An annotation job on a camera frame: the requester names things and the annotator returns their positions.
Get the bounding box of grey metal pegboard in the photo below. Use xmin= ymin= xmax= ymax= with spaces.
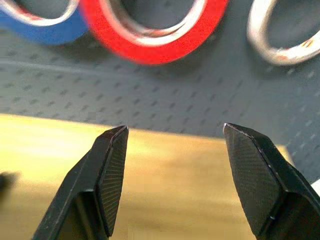
xmin=0 ymin=0 xmax=320 ymax=185

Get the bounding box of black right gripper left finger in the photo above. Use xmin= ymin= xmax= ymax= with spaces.
xmin=31 ymin=124 xmax=130 ymax=240

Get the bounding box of white tape roll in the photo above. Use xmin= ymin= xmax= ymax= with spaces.
xmin=246 ymin=0 xmax=320 ymax=66

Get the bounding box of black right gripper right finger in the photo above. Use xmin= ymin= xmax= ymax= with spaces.
xmin=223 ymin=122 xmax=320 ymax=240

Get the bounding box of blue tape roll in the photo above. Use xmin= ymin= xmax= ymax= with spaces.
xmin=0 ymin=0 xmax=90 ymax=46

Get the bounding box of red tape roll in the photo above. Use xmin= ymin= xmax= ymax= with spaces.
xmin=79 ymin=0 xmax=230 ymax=66

